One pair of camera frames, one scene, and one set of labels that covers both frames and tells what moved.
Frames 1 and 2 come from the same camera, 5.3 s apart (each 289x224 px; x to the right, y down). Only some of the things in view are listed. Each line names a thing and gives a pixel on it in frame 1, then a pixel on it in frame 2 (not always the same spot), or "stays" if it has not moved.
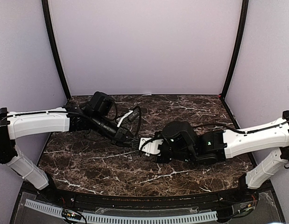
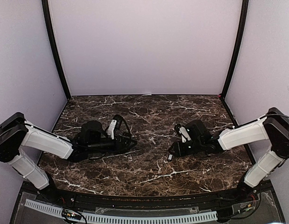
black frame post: (54, 46) stays
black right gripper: (157, 134) -> (179, 151)
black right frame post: (243, 28) stays
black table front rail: (218, 200) stays
